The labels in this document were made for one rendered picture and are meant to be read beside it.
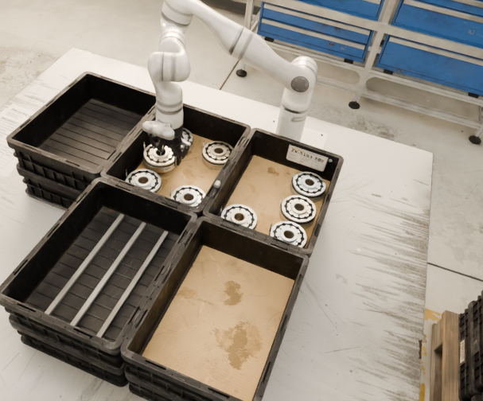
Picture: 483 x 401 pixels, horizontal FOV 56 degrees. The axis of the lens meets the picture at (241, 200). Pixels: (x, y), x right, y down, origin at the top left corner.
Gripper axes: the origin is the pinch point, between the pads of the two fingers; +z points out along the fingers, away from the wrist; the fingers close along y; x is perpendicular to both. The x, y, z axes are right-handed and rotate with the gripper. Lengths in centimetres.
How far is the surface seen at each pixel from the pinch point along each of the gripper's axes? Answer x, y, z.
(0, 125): -2, 69, 17
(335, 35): -188, -15, 42
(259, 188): -5.7, -27.4, 4.6
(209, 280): 30.4, -27.7, 4.7
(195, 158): -7.9, -4.8, 4.5
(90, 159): 7.9, 23.0, 4.6
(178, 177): 2.1, -4.1, 4.5
